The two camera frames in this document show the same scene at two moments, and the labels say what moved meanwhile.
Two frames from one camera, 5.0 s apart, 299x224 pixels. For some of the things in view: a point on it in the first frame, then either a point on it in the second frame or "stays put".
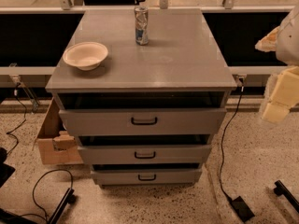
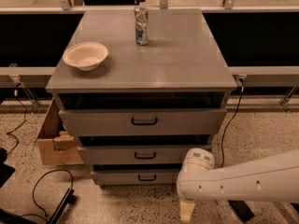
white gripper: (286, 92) -> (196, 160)
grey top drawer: (143, 121) stays put
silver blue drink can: (141, 25) stays put
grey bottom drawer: (148, 176) stays put
